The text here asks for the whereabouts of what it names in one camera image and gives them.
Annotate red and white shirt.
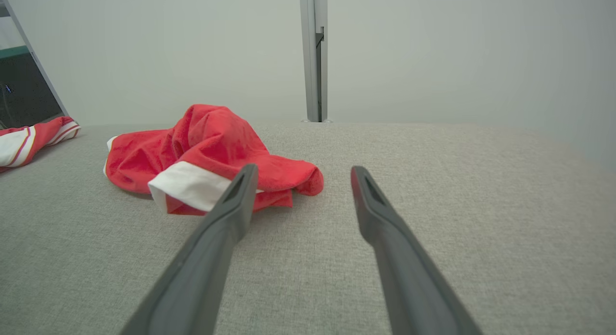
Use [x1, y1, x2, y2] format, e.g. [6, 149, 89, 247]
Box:
[0, 116, 81, 173]

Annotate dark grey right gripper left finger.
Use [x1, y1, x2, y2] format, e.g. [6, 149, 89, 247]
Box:
[120, 164, 259, 335]

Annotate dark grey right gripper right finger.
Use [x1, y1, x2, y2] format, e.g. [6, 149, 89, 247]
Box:
[350, 166, 483, 335]

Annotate grey aluminium partition post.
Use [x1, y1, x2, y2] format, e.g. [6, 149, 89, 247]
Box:
[299, 0, 329, 123]

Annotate dark glass panel grey frame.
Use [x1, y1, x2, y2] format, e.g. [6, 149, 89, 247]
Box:
[0, 0, 69, 129]

